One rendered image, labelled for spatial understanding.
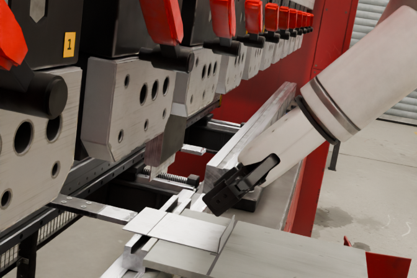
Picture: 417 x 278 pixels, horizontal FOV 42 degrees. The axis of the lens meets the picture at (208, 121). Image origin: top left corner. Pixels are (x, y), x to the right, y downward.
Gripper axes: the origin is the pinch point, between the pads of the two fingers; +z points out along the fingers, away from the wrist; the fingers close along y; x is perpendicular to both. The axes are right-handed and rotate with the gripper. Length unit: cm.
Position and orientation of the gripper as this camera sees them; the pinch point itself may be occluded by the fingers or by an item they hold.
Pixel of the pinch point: (224, 192)
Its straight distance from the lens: 70.6
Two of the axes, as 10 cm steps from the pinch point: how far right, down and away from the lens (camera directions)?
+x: 6.4, 7.7, -0.2
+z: -7.3, 6.2, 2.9
